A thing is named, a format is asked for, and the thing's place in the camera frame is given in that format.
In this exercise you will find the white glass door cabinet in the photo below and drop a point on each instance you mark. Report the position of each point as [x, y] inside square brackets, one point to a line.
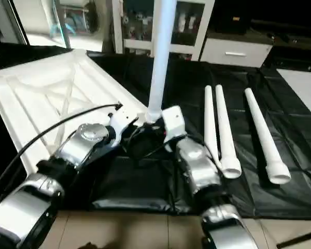
[192, 23]

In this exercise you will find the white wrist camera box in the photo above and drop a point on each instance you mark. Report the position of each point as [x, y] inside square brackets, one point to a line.
[173, 123]
[122, 122]

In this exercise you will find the white plastic table leg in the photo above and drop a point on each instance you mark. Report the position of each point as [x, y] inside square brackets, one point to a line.
[264, 140]
[227, 140]
[209, 124]
[160, 57]

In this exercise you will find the white flat panel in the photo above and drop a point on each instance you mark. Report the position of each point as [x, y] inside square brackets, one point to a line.
[303, 93]

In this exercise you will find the white plastic table top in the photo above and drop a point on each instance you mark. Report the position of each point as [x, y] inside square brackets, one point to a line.
[46, 98]

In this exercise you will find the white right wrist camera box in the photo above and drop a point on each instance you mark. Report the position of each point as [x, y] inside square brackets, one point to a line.
[173, 123]

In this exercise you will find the black work mat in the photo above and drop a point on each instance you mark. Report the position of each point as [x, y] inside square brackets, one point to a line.
[197, 78]

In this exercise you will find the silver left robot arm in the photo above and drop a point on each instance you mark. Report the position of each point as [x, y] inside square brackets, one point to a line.
[62, 161]

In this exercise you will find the storage rack with items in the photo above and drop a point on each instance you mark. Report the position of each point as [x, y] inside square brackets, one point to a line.
[75, 18]

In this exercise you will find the white drawer unit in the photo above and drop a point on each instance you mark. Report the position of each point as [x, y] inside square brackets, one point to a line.
[236, 52]

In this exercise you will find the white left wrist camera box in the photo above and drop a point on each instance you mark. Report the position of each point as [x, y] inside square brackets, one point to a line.
[122, 122]

